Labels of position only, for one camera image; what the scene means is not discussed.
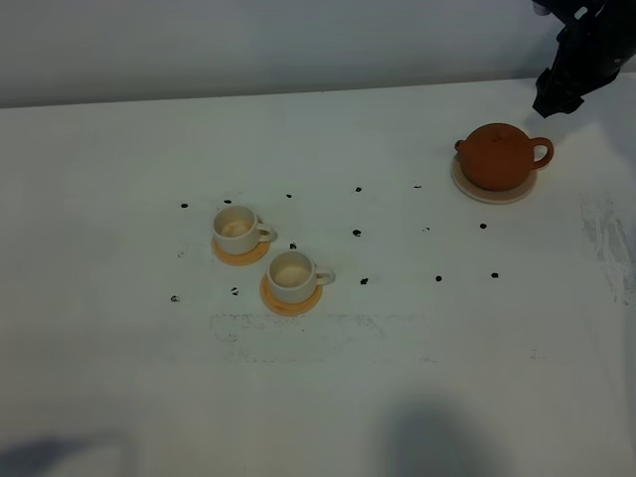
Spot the white teacup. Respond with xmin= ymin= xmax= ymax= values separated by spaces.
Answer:
xmin=213 ymin=205 xmax=277 ymax=242
xmin=266 ymin=249 xmax=335 ymax=303

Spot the brown clay teapot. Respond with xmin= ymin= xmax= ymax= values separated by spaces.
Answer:
xmin=454 ymin=123 xmax=555 ymax=192

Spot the white teacup near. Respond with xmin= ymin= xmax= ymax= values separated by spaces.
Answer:
xmin=266 ymin=249 xmax=335 ymax=303

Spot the orange coaster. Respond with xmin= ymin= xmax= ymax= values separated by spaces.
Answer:
xmin=259 ymin=275 xmax=323 ymax=317
xmin=211 ymin=236 xmax=270 ymax=266

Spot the orange coaster near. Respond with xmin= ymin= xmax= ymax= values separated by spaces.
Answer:
xmin=259 ymin=275 xmax=323 ymax=317

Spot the beige round teapot coaster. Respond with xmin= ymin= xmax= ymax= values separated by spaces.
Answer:
xmin=450 ymin=157 xmax=537 ymax=206

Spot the white teacup far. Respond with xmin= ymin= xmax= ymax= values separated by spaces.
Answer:
xmin=213 ymin=205 xmax=277 ymax=242

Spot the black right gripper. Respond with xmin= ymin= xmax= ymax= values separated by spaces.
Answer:
xmin=533 ymin=0 xmax=635 ymax=118

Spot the orange coaster far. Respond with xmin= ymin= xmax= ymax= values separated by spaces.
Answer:
xmin=211 ymin=236 xmax=270 ymax=266

